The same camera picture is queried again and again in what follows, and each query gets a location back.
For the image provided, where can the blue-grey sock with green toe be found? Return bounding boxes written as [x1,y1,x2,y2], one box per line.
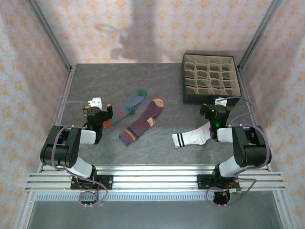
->
[102,88,148,129]

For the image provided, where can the black divided organizer box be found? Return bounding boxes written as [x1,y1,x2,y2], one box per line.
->
[182,50,242,107]

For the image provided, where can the white sock with black stripes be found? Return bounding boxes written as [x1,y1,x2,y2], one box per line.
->
[172,123,213,149]

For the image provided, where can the purple ribbed sock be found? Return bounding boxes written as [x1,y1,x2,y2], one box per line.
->
[119,98,164,147]

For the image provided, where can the aluminium mounting rails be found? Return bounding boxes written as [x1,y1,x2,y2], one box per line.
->
[25,164,286,193]

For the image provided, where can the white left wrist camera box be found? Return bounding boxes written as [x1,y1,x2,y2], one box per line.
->
[87,97,103,110]

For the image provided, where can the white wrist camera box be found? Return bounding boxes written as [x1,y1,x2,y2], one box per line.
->
[87,97,103,110]
[213,97,227,107]

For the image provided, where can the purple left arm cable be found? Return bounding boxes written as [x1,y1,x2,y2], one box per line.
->
[55,101,108,208]

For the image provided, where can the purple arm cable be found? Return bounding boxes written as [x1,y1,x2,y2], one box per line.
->
[206,96,272,207]
[55,101,108,208]

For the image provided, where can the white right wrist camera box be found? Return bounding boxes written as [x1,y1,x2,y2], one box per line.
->
[213,97,227,107]

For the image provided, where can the aluminium table side rail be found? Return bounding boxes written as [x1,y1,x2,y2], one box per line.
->
[37,66,76,172]
[236,66,273,172]

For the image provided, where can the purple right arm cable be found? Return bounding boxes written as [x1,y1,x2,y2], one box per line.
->
[206,96,272,207]

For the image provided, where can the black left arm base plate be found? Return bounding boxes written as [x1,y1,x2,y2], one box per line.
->
[70,175,113,191]

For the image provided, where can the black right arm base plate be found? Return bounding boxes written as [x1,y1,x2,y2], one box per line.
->
[197,174,240,191]

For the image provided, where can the aluminium frame post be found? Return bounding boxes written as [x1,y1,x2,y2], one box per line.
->
[26,0,73,71]
[237,0,285,71]

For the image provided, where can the grey slotted cable duct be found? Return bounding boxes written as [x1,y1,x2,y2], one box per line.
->
[33,192,277,201]

